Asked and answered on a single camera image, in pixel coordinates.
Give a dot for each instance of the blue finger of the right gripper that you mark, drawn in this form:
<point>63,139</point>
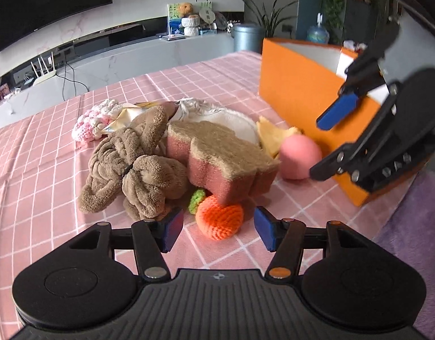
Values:
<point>363,76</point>
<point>341,164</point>

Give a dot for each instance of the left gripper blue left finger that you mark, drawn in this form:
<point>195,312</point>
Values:
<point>151,240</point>

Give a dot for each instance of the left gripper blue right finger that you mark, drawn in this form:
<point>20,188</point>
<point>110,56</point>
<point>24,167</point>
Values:
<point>285,238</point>

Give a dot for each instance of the pink plush ball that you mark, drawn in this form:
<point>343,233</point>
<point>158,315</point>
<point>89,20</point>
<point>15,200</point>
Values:
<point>298,153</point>

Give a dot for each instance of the orange crochet carrot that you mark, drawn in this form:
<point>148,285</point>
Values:
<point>215,221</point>

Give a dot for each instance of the yellow cloth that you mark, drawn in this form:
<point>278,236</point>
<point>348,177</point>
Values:
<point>271,136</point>

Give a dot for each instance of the brown knotted towel plush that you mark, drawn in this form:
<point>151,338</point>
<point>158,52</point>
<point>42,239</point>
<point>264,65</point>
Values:
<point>129,163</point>

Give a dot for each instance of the toast shaped plush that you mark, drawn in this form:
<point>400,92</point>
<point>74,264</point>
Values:
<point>232,169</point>

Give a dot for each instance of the pink white crochet item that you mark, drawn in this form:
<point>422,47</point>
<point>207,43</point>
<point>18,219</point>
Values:
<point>89,126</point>

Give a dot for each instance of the white round plush cushion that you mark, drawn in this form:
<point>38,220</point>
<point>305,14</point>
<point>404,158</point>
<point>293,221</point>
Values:
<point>195,110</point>

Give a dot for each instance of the orange gift bag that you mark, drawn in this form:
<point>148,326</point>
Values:
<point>354,46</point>

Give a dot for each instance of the blue water jug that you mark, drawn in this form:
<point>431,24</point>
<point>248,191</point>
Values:
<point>318,33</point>

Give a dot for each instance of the orange storage box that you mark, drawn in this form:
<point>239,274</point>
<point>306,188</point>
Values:
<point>300,80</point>

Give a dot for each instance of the purple fuzzy blanket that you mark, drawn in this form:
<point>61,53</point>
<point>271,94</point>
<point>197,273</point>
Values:
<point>410,235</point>

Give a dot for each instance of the green potted orchid plant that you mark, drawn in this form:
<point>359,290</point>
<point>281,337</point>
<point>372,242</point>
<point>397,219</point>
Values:
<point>269,20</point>

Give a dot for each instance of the grey metal trash can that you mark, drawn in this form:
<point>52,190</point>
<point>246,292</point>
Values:
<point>248,37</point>

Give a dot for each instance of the white marble tv cabinet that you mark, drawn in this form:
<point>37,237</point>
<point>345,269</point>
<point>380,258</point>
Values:
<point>109,67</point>

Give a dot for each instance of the brown teddy bear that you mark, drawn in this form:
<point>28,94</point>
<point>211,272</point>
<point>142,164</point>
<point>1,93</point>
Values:
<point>185,9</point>

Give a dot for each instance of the white wifi router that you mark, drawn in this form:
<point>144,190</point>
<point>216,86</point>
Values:
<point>44,69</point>

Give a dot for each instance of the green picture book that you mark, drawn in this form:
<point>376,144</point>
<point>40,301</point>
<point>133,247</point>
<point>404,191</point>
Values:
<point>174,22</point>

